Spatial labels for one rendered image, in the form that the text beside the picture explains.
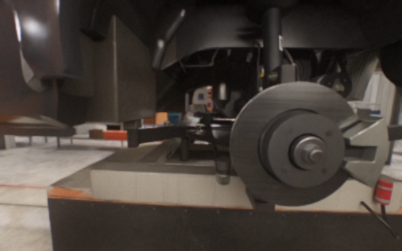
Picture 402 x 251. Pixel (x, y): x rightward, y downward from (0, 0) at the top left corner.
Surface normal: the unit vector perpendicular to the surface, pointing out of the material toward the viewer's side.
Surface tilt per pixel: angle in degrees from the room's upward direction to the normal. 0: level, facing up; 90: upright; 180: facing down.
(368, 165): 90
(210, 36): 90
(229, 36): 90
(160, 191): 90
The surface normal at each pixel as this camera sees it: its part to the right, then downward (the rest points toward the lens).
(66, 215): -0.04, 0.11
